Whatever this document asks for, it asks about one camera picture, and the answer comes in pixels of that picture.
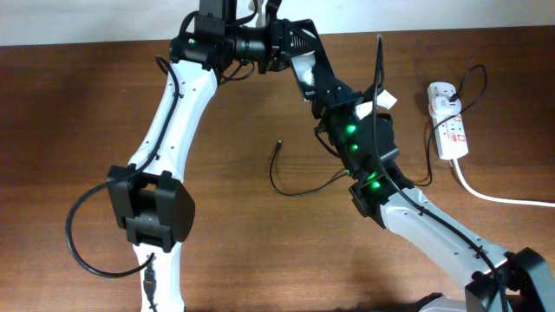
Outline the black Samsung Galaxy smartphone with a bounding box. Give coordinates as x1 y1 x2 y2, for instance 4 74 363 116
291 52 316 101

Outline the black USB charging cable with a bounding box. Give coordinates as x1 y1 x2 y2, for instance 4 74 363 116
268 64 488 198

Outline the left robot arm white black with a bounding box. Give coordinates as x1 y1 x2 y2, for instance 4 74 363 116
107 1 318 311

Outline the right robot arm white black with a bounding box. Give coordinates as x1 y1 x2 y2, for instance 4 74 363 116
298 47 554 311

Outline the white USB charger plug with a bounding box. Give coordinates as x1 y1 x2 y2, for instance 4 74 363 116
429 94 461 119

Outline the white power strip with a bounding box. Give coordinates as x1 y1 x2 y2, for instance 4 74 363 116
427 81 468 160

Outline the white power strip cord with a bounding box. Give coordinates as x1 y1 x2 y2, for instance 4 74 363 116
449 159 555 209

